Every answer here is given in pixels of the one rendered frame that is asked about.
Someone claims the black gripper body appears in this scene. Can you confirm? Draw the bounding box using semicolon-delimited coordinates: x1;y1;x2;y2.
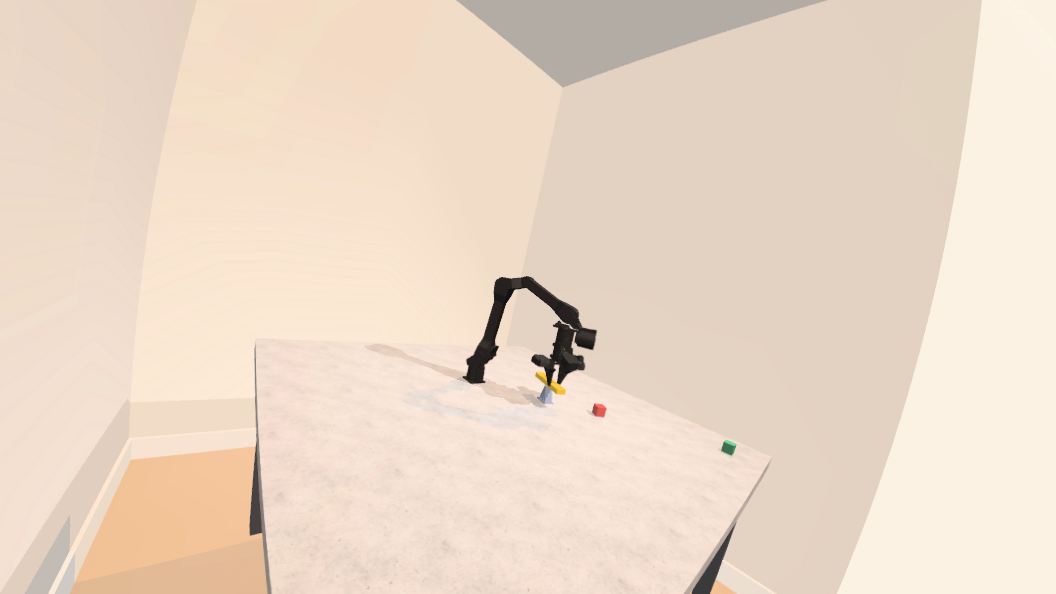
531;341;586;370

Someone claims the yellow bar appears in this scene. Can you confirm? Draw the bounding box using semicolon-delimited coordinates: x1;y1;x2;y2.
535;372;566;395

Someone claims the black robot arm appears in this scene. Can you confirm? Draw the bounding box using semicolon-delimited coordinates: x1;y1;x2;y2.
463;276;597;384

